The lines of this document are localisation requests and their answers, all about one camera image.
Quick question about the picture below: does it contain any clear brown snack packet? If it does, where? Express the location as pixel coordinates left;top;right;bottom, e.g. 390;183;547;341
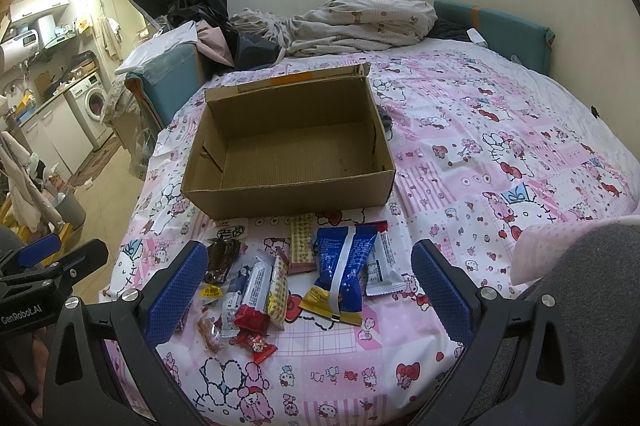
196;312;224;356

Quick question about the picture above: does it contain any white rice cake packet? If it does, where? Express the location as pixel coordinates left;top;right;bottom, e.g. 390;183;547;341
220;265;250;338

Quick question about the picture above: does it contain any white clear snack packet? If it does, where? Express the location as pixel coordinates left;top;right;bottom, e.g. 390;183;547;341
366;231;405;297

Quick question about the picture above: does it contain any dark braised snack packet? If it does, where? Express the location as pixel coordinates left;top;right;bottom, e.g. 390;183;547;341
203;218;248;286

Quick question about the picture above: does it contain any red white snack bar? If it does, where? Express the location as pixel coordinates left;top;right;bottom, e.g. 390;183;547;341
234;253;274;334

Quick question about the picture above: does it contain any small red candy packet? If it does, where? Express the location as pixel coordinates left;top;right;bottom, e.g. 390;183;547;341
235;330;278;365

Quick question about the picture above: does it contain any blue yellow snack bag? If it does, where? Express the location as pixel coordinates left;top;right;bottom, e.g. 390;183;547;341
299;224;378;326

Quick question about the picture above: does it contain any yellow patterned snack stick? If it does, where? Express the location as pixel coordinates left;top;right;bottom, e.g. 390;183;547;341
267;256;288;330

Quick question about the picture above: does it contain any beige patterned snack bar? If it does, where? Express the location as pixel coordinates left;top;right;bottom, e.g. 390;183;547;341
288;213;317;274

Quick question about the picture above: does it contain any grey trash bin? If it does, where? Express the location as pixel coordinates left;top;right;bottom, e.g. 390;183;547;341
53;191;86;230

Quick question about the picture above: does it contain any pink cartoon bed sheet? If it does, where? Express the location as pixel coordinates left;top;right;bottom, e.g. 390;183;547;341
98;36;640;426

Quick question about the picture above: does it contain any white washing machine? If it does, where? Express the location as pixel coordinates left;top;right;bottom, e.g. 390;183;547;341
64;72;113;151

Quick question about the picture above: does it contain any brown cardboard box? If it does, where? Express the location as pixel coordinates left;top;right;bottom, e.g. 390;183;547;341
181;63;395;220

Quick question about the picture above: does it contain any white water heater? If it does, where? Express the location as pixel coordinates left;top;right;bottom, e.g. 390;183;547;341
1;29;40;74

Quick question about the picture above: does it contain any teal side cushion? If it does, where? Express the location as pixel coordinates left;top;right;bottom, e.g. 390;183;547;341
125;43;204;130

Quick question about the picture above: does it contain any teal bed headboard cushion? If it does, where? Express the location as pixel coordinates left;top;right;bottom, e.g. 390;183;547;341
432;0;555;74

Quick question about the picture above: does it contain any crumpled floral blanket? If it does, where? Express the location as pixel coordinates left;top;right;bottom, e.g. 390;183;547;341
231;0;437;57

